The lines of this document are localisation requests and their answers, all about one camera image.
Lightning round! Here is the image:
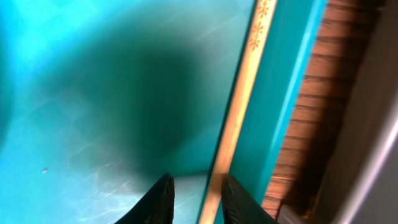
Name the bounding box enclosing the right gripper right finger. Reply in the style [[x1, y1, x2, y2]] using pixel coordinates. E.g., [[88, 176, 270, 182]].
[[221, 175, 277, 224]]

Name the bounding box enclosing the wooden chopstick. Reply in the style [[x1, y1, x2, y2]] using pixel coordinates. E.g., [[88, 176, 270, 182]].
[[198, 0, 277, 224]]

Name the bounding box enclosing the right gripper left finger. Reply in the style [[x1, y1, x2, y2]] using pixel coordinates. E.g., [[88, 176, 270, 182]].
[[116, 174, 175, 224]]

